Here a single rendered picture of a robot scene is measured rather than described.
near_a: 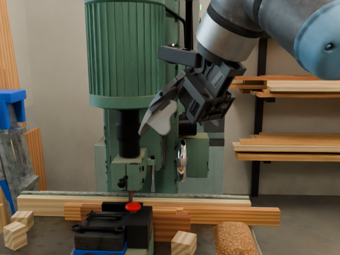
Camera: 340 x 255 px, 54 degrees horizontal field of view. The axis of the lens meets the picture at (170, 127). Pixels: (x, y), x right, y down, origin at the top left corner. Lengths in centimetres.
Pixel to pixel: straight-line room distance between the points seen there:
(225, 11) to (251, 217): 54
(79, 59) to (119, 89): 247
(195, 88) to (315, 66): 21
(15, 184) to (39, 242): 77
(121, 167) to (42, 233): 25
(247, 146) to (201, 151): 174
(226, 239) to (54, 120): 272
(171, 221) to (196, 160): 26
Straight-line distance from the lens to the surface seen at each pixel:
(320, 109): 330
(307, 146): 280
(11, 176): 156
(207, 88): 54
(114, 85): 70
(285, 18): 41
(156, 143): 89
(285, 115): 321
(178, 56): 58
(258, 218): 87
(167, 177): 101
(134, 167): 77
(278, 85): 267
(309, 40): 39
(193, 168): 97
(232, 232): 76
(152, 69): 71
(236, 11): 47
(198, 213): 85
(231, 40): 49
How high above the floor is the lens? 131
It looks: 12 degrees down
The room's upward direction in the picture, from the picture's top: straight up
